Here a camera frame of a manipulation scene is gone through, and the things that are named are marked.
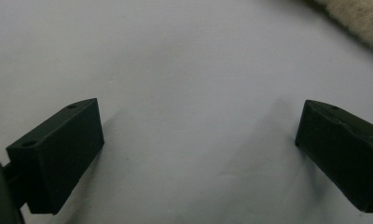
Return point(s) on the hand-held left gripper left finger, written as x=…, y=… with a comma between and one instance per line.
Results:
x=57, y=158

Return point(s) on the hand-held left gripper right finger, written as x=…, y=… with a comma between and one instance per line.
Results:
x=343, y=152

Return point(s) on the cream fleece glove orange fingertips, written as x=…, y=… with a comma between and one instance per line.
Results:
x=358, y=18

